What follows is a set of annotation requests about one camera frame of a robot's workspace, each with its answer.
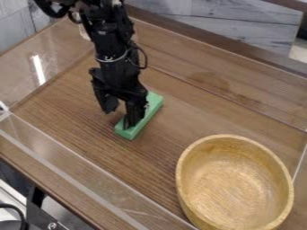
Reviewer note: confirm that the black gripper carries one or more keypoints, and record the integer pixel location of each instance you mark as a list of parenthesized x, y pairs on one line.
[(115, 82)]

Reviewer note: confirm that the clear acrylic corner bracket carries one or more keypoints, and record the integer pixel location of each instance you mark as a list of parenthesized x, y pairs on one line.
[(83, 32)]

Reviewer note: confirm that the black table leg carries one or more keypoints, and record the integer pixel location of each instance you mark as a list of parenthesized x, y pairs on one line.
[(35, 198)]

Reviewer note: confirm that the green rectangular block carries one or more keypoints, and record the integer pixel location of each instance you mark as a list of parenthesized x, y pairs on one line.
[(155, 102)]

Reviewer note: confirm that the clear acrylic front barrier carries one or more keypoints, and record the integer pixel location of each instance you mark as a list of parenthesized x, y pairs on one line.
[(90, 191)]

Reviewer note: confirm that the brown wooden bowl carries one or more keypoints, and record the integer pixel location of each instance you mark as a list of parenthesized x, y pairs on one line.
[(234, 185)]

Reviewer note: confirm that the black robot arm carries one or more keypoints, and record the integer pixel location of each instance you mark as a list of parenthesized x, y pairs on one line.
[(110, 28)]

